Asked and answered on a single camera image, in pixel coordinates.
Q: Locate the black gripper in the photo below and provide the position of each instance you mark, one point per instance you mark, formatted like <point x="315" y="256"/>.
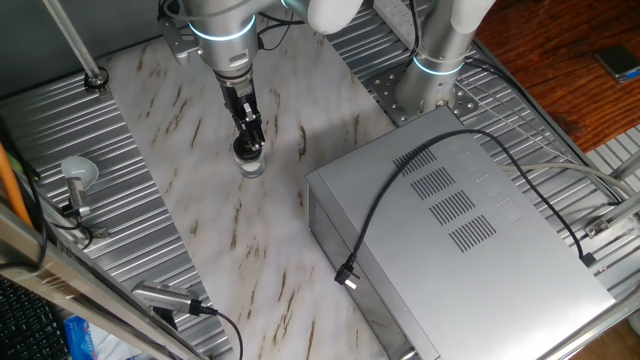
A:
<point x="242" y="105"/>

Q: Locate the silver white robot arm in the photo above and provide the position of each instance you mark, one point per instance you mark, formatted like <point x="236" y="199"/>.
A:
<point x="225" y="30"/>

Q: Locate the small clear glass jar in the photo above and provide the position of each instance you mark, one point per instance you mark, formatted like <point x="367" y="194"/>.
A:
<point x="251" y="170"/>

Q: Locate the white marble pattern board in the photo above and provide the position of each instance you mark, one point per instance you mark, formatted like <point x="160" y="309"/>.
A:
<point x="240" y="250"/>

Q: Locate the grey plastic ladle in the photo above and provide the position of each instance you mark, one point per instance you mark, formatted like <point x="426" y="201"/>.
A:
<point x="80" y="167"/>

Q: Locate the white power strip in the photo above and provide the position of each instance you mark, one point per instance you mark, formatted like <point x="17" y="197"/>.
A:
<point x="392" y="15"/>

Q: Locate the aluminium pole with black foot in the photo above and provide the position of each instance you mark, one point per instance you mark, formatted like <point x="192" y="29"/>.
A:
<point x="75" y="45"/>

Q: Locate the orange tube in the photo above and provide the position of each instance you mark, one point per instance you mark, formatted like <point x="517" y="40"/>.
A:
<point x="10" y="185"/>

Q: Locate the blue white tissue pack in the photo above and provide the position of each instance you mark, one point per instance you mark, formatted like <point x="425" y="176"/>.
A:
<point x="80" y="340"/>

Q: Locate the silver metal vented box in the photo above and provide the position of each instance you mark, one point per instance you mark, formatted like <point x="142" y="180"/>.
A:
<point x="500" y="280"/>

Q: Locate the black keyboard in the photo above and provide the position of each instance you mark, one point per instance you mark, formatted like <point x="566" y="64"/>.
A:
<point x="25" y="325"/>

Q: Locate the brown wooden table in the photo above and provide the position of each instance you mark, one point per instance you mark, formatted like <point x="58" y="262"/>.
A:
<point x="560" y="60"/>

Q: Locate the small dark electronic device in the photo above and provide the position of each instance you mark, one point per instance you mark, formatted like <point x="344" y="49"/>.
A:
<point x="617" y="62"/>

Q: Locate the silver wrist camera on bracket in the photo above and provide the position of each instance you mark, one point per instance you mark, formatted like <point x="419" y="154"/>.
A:
<point x="175" y="42"/>

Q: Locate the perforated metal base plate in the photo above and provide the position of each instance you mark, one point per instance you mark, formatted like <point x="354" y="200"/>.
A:
<point x="385" y="90"/>

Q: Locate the silver ribbed depth camera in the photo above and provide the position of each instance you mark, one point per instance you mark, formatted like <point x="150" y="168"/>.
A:
<point x="160" y="295"/>

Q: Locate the short silver mount bar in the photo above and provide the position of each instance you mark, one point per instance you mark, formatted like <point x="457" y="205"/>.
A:
<point x="77" y="196"/>

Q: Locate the aluminium frame beam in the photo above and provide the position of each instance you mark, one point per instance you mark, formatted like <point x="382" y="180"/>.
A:
<point x="100" y="310"/>

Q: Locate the aluminium profile bar with bracket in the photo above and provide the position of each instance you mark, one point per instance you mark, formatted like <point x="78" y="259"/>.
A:
<point x="615" y="215"/>

